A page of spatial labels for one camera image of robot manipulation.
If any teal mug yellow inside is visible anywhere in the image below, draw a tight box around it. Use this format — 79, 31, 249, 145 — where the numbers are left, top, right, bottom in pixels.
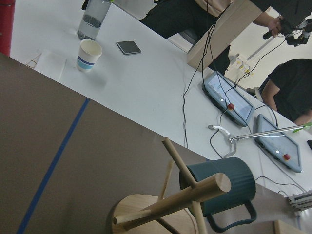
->
175, 157, 257, 233

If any paper cup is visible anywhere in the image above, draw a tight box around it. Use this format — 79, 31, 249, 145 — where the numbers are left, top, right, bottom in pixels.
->
76, 39, 103, 72

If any wooden cup storage rack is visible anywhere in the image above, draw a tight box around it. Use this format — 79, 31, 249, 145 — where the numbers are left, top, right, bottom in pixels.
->
112, 137, 223, 234

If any teach pendant tablet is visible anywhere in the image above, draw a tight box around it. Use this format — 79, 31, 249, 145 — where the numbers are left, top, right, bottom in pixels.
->
202, 71, 254, 127
254, 114, 302, 173

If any small black square pad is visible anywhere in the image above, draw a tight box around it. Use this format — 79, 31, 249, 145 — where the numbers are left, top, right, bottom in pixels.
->
116, 41, 141, 55

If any metal reacher grabber tool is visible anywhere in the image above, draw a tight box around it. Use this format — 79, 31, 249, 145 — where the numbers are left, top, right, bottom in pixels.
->
208, 122, 312, 158

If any beige cardboard box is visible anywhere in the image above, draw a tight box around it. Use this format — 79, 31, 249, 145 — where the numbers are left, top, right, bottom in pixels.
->
187, 0, 272, 73

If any person holding black device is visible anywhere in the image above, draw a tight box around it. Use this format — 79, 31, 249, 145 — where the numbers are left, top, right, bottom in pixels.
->
139, 0, 312, 76

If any clear water bottle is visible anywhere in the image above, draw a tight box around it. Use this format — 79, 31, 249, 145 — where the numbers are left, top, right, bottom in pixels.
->
77, 0, 113, 40

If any person in black shirt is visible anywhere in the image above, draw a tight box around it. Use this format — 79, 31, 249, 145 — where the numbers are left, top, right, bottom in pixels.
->
259, 58, 312, 125

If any wooden cutting board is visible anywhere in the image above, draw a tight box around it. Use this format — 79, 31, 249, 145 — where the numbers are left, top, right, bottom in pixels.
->
273, 220, 312, 234

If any red cylinder object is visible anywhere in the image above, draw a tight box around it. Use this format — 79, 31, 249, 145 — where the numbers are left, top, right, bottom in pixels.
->
0, 0, 16, 56

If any aluminium frame post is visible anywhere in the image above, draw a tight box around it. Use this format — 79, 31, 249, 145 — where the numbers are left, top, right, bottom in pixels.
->
288, 190, 312, 211

